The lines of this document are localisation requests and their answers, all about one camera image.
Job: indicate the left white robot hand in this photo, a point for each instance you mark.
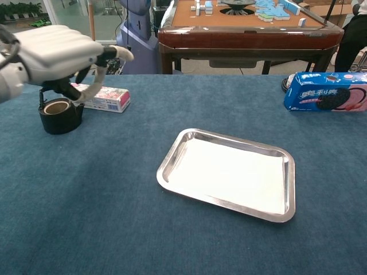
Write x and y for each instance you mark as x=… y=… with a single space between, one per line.
x=57 y=51

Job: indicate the white paper sheet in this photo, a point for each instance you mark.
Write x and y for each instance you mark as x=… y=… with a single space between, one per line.
x=229 y=174

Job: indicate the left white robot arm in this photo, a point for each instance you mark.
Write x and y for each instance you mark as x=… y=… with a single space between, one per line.
x=10 y=83

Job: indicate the rectangular metal tray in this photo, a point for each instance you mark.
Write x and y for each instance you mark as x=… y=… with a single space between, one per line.
x=167 y=174

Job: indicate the green item on floor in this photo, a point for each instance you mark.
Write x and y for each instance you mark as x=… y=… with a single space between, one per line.
x=40 y=22

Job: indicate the white framed glass partition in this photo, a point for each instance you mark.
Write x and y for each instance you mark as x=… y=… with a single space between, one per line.
x=74 y=17

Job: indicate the orange wooden pole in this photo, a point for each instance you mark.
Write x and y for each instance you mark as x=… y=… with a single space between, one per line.
x=91 y=17

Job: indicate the row of potted plants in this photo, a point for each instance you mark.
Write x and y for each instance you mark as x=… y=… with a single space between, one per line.
x=23 y=10

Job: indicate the floral cling film box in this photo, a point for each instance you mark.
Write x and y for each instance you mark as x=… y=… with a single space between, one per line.
x=114 y=100

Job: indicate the small group of mahjong tiles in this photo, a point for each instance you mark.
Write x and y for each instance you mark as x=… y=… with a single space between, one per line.
x=205 y=7

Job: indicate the blue felt table cover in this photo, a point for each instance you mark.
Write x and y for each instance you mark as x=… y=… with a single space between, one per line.
x=86 y=229

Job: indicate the black mahjong centre dial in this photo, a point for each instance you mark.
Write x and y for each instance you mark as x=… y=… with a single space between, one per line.
x=238 y=4

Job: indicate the brown mahjong table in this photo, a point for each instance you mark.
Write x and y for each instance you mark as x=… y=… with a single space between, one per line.
x=243 y=37

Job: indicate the pile of blue mahjong tiles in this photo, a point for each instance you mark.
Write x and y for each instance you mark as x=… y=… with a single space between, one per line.
x=272 y=13

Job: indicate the single blue mahjong tile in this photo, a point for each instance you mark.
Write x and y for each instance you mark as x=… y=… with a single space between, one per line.
x=302 y=22

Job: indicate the blue Oreo cookie box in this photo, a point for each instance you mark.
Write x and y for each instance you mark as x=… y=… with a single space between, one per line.
x=315 y=97

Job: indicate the black tripod stand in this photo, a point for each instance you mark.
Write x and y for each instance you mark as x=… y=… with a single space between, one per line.
x=330 y=13

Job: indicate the cardboard box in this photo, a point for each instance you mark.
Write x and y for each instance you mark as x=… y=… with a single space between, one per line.
x=341 y=10

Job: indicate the person in black trousers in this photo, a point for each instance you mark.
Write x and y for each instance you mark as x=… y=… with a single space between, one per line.
x=349 y=48

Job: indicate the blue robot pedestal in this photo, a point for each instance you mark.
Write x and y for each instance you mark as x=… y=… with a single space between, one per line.
x=140 y=51

